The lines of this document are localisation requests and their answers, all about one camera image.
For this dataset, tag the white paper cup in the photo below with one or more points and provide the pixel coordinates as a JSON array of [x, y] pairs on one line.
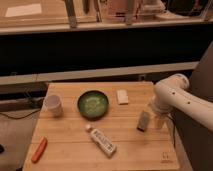
[[53, 105]]

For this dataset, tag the orange carrot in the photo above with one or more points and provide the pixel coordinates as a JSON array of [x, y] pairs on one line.
[[39, 151]]

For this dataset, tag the white squeeze bottle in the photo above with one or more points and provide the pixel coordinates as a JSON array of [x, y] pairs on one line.
[[102, 141]]

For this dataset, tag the green bowl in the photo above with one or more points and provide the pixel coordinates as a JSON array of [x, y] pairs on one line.
[[93, 104]]

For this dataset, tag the grey chalkboard eraser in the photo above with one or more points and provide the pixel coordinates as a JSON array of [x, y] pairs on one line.
[[143, 121]]

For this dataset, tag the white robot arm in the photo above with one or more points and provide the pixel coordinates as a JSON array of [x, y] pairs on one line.
[[171, 92]]

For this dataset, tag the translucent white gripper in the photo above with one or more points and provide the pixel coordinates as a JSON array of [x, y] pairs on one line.
[[156, 115]]

